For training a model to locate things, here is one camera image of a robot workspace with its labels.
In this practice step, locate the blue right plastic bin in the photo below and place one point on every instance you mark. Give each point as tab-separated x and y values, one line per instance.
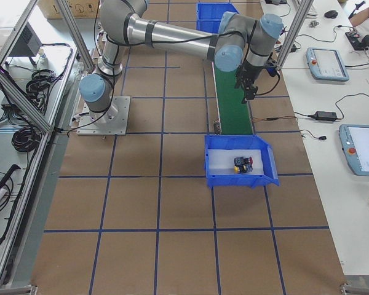
220	152

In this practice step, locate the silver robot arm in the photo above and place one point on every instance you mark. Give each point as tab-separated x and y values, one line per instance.
243	44

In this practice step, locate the cardboard box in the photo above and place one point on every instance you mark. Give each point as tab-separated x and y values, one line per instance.
78	8

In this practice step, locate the blue plastic bin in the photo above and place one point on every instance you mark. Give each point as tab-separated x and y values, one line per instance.
209	15
220	152

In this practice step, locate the yellow push button switch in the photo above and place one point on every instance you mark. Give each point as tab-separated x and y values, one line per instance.
243	169

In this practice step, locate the black computer mouse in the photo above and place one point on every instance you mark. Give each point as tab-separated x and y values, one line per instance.
331	14

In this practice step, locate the black power adapter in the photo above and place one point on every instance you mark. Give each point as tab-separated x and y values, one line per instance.
325	116

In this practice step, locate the near teach pendant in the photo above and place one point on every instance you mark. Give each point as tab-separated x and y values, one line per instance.
355	146

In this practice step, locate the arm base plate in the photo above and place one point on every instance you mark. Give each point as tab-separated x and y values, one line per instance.
114	122

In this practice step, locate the aluminium frame post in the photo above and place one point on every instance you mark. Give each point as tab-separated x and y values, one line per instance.
293	31

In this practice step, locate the teach pendant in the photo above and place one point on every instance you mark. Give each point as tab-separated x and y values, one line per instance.
326	64
355	146

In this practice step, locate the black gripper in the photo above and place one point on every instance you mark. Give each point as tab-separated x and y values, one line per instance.
251	71

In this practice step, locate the far teach pendant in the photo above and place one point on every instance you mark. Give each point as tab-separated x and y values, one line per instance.
326	64

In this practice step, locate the green conveyor belt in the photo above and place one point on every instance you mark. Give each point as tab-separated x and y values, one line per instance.
233	116

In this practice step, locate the blue left plastic bin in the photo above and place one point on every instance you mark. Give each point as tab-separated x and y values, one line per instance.
209	15

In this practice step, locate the red push button switch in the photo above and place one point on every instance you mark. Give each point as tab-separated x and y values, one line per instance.
243	161

